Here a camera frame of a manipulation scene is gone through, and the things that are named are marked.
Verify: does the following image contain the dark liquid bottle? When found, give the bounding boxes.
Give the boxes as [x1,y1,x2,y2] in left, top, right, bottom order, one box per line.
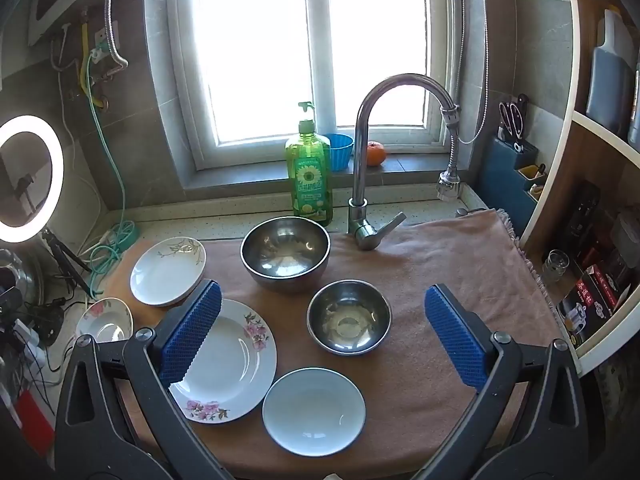
[585,7,637,121]

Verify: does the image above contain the blue plastic cup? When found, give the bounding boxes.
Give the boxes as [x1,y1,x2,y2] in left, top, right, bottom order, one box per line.
[322,133,355,171]

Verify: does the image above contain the black tripod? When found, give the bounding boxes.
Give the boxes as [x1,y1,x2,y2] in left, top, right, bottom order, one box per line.
[42,230,96,297]

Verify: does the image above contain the pale blue ceramic bowl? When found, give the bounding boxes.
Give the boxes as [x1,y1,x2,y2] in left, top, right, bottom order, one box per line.
[262,368,366,458]

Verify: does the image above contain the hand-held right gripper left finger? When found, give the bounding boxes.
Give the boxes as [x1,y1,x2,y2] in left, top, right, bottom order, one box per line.
[54,280,236,480]

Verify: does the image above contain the white ring light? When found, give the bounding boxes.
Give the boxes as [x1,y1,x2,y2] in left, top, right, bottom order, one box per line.
[0,115,65,244]

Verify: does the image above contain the wooden shelf unit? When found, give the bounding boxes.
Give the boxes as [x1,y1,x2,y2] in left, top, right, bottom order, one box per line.
[520,0,640,376]

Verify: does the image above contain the teal round plastic holder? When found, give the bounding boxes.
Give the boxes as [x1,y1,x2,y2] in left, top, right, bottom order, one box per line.
[117,221,140,251]

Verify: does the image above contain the small clear glass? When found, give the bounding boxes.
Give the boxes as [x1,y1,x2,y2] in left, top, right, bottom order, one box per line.
[542,249,571,281]

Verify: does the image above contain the corrugated steel pipe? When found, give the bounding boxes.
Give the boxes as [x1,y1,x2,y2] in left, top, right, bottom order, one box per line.
[97,0,130,83]

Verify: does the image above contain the flexible steel spray hose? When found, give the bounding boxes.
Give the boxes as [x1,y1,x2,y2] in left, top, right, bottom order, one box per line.
[436,105,462,202]

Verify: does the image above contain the steel pot lid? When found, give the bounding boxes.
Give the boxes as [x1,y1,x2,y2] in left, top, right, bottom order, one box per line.
[0,249,37,311]

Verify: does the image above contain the small pink flower plate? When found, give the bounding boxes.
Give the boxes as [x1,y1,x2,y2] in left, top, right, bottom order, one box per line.
[75,297,134,343]

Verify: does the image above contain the green dish soap bottle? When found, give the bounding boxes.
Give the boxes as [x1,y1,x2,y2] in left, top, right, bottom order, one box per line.
[285,101,333,227]

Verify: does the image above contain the yellow gas pipe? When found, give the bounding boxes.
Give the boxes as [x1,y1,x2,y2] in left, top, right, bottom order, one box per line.
[80,7,108,111]

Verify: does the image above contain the large steel bowl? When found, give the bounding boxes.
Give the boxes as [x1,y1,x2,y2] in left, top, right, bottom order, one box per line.
[240,216,331,294]

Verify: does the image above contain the small steel bowl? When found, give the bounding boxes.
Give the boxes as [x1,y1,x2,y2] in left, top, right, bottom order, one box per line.
[306,280,393,357]

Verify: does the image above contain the blue knife block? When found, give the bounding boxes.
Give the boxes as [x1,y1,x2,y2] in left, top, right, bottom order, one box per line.
[487,135,548,241]

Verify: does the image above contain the steel kitchen faucet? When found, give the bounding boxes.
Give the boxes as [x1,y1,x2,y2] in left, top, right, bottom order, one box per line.
[347,73,460,252]

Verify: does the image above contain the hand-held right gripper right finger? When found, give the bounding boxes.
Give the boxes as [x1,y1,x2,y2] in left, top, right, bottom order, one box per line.
[415,284,592,480]

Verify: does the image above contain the dark glass jar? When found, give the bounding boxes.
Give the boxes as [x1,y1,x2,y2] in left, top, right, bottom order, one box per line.
[567,180,601,256]

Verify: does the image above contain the green water hose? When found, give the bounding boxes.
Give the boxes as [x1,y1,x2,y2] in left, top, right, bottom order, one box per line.
[86,52,138,273]

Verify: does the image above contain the olive branch print plate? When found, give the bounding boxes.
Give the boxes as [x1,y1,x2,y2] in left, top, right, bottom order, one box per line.
[129,236,207,308]

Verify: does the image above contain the red black printed box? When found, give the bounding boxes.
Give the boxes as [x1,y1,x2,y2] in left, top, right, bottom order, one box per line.
[556,264,633,351]

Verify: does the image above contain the large pink flower plate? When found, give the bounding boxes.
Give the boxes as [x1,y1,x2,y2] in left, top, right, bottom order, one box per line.
[169,298,278,424]

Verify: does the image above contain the black handled scissors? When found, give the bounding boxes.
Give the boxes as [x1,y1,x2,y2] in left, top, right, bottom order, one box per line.
[498,94,531,153]

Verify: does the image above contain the white framed window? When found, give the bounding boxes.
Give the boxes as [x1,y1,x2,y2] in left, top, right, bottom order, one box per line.
[167,0,463,171]

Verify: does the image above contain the pink towel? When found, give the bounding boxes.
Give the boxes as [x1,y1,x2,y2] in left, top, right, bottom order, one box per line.
[100,208,568,467]

